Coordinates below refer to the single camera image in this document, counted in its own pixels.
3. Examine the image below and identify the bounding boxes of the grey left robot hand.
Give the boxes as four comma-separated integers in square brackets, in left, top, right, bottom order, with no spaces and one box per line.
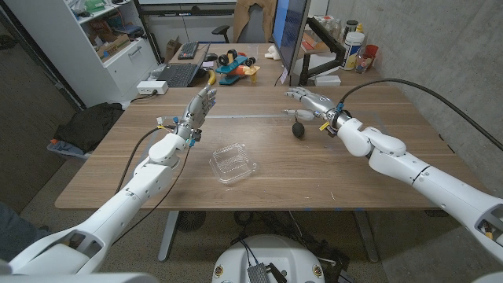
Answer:
[174,86,218,147]

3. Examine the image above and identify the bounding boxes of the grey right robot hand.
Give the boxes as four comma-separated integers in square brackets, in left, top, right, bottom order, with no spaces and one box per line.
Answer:
[283,86,351,127]

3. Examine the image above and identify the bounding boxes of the clear plastic clamshell container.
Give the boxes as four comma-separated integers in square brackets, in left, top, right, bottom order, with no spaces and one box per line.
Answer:
[207,142,259,185]

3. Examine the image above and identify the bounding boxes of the small white box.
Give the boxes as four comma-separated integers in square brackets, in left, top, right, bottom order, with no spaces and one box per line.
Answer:
[314,75,342,87]

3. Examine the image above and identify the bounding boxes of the black laptop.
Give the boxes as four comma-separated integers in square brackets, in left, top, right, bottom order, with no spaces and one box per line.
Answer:
[156,42,211,88]

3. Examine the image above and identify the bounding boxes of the white power strip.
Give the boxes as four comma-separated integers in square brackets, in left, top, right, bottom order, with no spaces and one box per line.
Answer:
[136,80,169,96]

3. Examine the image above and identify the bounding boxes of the clear glass jar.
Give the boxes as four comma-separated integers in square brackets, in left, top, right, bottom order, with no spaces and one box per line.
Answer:
[355,53,373,75]

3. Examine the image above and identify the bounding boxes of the white plastic canister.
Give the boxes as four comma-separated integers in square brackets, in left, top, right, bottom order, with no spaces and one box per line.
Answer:
[340,31,365,72]

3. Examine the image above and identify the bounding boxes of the colourful toy airplane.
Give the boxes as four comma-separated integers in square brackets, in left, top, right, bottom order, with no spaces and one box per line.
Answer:
[215,49,261,86]

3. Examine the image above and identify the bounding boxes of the black keyboard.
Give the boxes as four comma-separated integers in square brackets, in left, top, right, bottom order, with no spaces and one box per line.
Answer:
[177,41,200,61]

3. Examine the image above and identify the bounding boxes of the small cardboard box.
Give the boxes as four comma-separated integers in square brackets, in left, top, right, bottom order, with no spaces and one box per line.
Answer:
[164,36,182,62]

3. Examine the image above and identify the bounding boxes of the white figurine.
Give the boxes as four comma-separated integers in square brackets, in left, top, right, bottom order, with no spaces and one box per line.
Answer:
[263,44,281,61]

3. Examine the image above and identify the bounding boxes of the red cup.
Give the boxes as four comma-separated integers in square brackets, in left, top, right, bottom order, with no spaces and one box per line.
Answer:
[363,44,380,68]

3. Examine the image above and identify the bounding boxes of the large computer monitor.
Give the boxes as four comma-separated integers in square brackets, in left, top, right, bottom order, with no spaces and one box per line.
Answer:
[272,0,311,75]

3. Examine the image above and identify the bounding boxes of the black-lid bottle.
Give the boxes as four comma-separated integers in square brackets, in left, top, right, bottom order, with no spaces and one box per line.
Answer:
[343,20,359,40]

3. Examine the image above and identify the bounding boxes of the grey office chair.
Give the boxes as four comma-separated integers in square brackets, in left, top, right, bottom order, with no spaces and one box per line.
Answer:
[211,0,278,44]

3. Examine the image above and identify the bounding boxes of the brown jacket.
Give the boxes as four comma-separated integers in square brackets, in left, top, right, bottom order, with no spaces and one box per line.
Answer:
[233,0,278,43]

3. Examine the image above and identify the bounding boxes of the cardboard box in shelf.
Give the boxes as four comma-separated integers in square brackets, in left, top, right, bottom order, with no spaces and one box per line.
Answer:
[96,33,131,60]

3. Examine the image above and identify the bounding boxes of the round black floor fan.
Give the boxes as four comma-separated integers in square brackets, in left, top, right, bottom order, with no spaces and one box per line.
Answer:
[176,211,207,233]

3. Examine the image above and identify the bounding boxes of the black bag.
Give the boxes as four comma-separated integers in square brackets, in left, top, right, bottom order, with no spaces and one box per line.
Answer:
[53,101,125,154]

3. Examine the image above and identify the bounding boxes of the white shelf cabinet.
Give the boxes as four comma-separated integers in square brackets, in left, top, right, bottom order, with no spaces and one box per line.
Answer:
[3,0,158,108]

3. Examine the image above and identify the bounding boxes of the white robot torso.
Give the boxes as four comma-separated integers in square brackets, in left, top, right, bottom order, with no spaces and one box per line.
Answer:
[211,234,326,283]

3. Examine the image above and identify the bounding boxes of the person leg in jeans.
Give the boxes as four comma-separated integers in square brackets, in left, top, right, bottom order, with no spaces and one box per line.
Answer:
[0,202,52,264]

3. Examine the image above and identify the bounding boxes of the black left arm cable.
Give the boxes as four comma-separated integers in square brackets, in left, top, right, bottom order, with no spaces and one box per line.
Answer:
[114,124,178,196]

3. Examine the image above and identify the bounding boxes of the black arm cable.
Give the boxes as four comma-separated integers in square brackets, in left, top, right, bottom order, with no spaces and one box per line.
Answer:
[114,124,178,196]
[338,77,503,153]

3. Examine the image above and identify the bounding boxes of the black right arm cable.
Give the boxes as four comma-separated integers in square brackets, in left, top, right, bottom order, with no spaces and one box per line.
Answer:
[338,77,503,153]

